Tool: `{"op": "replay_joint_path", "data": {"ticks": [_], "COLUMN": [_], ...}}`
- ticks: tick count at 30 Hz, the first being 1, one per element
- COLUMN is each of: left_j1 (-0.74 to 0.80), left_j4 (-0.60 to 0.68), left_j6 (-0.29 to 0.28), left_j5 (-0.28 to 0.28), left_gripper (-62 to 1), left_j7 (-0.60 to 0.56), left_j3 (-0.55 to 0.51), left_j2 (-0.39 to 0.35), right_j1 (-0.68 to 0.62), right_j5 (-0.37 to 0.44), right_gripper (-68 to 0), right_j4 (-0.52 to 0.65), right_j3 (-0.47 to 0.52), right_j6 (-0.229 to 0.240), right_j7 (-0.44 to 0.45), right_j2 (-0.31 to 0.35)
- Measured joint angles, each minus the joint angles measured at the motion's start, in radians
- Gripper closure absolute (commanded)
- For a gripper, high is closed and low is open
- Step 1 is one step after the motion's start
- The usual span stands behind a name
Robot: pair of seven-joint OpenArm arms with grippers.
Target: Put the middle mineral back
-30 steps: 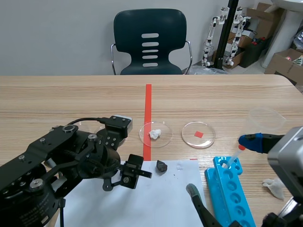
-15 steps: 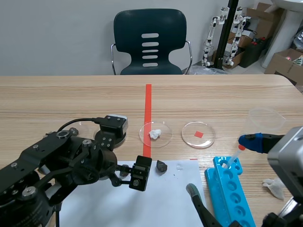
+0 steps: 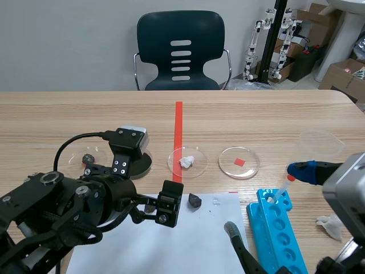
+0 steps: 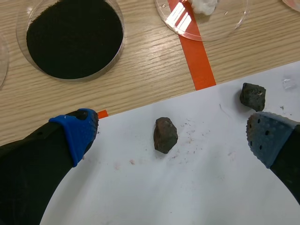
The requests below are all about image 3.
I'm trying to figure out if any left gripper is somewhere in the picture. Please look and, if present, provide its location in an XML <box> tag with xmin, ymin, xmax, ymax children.
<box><xmin>82</xmin><ymin>153</ymin><xmax>185</xmax><ymax>228</ymax></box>

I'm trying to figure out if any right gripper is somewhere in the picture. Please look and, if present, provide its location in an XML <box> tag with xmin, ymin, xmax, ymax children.
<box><xmin>314</xmin><ymin>239</ymin><xmax>365</xmax><ymax>274</ymax></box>

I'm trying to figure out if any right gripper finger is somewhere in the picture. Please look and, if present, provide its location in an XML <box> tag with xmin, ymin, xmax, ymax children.
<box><xmin>287</xmin><ymin>160</ymin><xmax>343</xmax><ymax>187</ymax></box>

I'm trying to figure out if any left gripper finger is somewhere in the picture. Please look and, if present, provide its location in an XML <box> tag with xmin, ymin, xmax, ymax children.
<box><xmin>224</xmin><ymin>220</ymin><xmax>268</xmax><ymax>274</ymax></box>

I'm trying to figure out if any clear plastic beaker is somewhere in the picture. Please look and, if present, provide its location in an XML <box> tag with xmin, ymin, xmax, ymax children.
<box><xmin>290</xmin><ymin>128</ymin><xmax>346</xmax><ymax>172</ymax></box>

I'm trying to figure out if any turquoise rack with round holes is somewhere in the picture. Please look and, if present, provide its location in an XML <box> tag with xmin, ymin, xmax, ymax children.
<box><xmin>246</xmin><ymin>188</ymin><xmax>309</xmax><ymax>274</ymax></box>

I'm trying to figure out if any white sheet of paper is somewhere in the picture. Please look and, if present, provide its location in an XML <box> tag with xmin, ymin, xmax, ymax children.
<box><xmin>66</xmin><ymin>192</ymin><xmax>252</xmax><ymax>274</ymax></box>

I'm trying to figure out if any crumpled white lump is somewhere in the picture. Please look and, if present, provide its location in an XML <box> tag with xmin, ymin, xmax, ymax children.
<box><xmin>315</xmin><ymin>214</ymin><xmax>343</xmax><ymax>242</ymax></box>

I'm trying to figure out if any clear glass dish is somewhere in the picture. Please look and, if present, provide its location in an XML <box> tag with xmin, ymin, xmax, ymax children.
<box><xmin>69</xmin><ymin>145</ymin><xmax>113</xmax><ymax>168</ymax></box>
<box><xmin>167</xmin><ymin>146</ymin><xmax>208</xmax><ymax>179</ymax></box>
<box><xmin>218</xmin><ymin>146</ymin><xmax>261</xmax><ymax>180</ymax></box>

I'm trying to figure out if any glass dish with black powder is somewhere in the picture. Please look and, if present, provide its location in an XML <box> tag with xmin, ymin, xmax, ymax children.
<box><xmin>127</xmin><ymin>150</ymin><xmax>153</xmax><ymax>180</ymax></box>

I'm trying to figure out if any brown cardboard box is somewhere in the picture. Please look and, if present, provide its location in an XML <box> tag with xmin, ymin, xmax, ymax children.
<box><xmin>318</xmin><ymin>58</ymin><xmax>365</xmax><ymax>104</ymax></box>

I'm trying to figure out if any black plastic canister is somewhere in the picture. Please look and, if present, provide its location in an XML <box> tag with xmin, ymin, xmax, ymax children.
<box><xmin>289</xmin><ymin>46</ymin><xmax>326</xmax><ymax>83</ymax></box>

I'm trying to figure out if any dark blue chair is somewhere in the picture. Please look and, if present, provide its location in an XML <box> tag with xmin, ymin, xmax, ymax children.
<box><xmin>133</xmin><ymin>10</ymin><xmax>232</xmax><ymax>91</ymax></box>

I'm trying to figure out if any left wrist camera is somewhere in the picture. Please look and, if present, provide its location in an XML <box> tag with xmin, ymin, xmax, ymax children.
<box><xmin>109</xmin><ymin>125</ymin><xmax>150</xmax><ymax>160</ymax></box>

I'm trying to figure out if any black left camera cable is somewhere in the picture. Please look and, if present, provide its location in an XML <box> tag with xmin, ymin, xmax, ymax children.
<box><xmin>53</xmin><ymin>131</ymin><xmax>112</xmax><ymax>175</ymax></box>

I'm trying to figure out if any black metal post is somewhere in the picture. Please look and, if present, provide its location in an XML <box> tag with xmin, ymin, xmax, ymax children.
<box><xmin>257</xmin><ymin>0</ymin><xmax>288</xmax><ymax>86</ymax></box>

